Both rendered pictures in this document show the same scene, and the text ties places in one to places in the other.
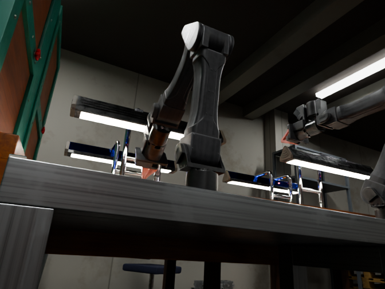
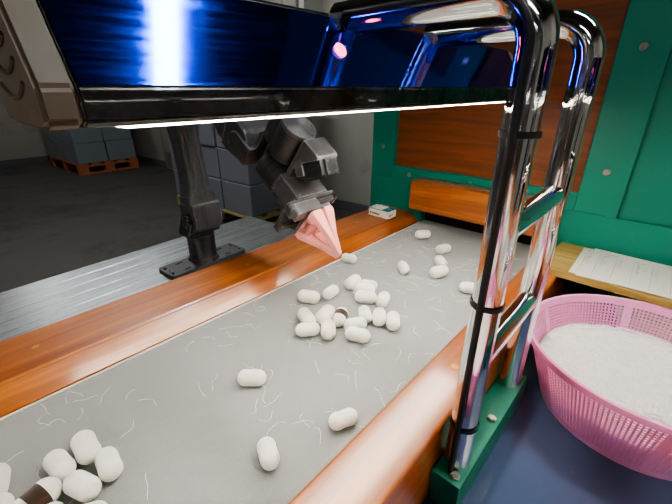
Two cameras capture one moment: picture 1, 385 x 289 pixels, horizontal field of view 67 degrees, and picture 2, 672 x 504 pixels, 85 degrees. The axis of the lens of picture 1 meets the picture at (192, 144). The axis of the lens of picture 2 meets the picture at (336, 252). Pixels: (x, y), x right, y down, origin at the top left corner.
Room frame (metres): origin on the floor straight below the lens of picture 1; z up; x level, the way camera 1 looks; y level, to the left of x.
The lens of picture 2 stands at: (1.43, -0.07, 1.06)
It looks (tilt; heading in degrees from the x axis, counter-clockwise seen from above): 24 degrees down; 156
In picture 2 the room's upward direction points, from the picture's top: straight up
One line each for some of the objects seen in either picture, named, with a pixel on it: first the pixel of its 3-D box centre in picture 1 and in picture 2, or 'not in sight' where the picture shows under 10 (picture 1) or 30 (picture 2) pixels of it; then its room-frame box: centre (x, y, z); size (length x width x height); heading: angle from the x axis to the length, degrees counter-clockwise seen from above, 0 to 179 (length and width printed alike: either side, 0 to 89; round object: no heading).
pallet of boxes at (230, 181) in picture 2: not in sight; (239, 148); (-1.97, 0.54, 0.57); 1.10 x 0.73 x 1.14; 27
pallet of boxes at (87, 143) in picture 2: not in sight; (84, 124); (-5.09, -1.03, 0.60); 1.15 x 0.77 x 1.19; 27
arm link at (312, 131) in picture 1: (315, 125); not in sight; (1.01, -0.46, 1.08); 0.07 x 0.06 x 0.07; 27
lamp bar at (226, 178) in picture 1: (264, 182); not in sight; (1.97, -0.51, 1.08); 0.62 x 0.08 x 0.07; 113
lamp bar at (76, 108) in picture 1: (154, 122); (390, 67); (1.07, 0.16, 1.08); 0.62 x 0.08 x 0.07; 113
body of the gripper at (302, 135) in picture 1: (302, 132); not in sight; (1.07, -0.44, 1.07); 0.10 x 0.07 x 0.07; 117
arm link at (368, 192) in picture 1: (381, 199); not in sight; (0.83, -0.55, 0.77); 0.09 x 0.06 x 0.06; 117
